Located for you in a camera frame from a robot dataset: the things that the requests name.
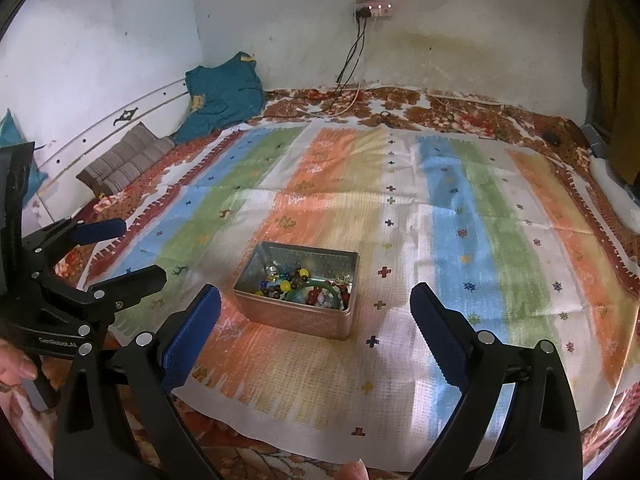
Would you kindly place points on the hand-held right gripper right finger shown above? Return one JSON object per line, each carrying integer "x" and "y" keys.
{"x": 440, "y": 340}

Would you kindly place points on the white bed headboard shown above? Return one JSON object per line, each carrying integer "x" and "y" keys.
{"x": 90, "y": 130}

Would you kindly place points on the white power strip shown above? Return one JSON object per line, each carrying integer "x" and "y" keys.
{"x": 377, "y": 9}

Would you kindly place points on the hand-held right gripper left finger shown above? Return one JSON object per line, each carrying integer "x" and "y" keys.
{"x": 192, "y": 335}

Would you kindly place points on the person's right hand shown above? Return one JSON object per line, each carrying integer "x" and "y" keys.
{"x": 355, "y": 471}

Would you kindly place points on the teal garment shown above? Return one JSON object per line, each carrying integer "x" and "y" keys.
{"x": 225, "y": 90}

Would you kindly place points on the silver metal tin box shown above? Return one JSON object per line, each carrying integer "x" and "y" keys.
{"x": 295, "y": 317}

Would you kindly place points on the striped colourful mat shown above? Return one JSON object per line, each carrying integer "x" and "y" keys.
{"x": 450, "y": 260}

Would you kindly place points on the yellow curtain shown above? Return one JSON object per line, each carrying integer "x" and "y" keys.
{"x": 607, "y": 60}

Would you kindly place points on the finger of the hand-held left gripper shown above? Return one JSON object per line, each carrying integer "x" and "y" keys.
{"x": 137, "y": 282}
{"x": 100, "y": 230}

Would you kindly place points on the green jade bangle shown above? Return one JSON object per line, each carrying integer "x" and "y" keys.
{"x": 320, "y": 287}

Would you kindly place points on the small black object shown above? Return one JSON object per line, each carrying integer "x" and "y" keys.
{"x": 386, "y": 115}

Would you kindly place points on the white pillow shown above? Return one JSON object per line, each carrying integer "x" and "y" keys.
{"x": 615, "y": 187}

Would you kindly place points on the person's left hand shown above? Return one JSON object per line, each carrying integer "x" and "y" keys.
{"x": 10, "y": 365}

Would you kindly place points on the brown striped cushion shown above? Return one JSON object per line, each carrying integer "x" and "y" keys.
{"x": 125, "y": 160}

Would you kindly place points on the teal cloth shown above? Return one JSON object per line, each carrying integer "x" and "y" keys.
{"x": 10, "y": 132}

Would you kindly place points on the black charger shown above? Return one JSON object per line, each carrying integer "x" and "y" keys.
{"x": 552, "y": 136}

